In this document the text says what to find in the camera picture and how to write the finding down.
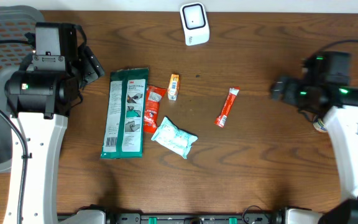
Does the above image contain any green lid white jar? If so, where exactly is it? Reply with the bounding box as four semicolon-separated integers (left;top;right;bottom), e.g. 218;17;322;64
313;116;327;133

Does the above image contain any red stick sachet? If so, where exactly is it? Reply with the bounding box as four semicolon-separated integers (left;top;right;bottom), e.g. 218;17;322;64
214;86;240;128

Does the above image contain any red snack bag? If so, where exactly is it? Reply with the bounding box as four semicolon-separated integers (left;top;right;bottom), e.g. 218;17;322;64
144;85;167;134

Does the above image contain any green 3M wipes pack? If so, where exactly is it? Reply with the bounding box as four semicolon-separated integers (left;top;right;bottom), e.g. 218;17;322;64
101;68;149;159

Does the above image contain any small orange white box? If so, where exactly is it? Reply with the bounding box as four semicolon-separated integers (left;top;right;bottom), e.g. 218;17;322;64
167;74;180;101

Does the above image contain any light teal tissue pack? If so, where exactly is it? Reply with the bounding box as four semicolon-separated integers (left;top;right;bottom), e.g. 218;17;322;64
151;116;198;159

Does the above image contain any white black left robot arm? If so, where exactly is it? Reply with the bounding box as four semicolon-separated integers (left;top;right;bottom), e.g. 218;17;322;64
4;22;104;223

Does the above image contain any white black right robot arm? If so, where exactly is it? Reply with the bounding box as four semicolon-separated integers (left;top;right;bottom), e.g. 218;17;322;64
271;51;358;223

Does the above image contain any white barcode scanner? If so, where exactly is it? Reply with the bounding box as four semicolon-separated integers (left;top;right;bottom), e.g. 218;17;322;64
180;2;210;46

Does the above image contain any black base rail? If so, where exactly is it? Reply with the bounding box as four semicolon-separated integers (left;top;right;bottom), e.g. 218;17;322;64
58;213;271;224

